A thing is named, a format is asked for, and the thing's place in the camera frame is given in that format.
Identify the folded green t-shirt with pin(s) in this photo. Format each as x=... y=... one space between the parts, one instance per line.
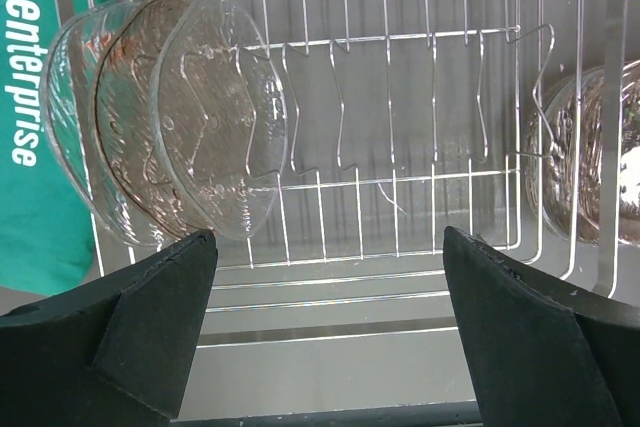
x=47 y=240

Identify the clear glass plate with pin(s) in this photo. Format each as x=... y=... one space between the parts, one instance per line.
x=563 y=165
x=219 y=118
x=64 y=96

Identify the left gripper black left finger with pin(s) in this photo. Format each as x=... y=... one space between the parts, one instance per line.
x=116 y=351

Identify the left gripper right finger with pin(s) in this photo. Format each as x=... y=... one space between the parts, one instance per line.
x=540 y=351

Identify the wire dish rack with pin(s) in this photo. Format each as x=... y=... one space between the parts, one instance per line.
x=405 y=117

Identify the amber glass plate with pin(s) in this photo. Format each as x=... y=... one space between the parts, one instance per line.
x=119 y=98

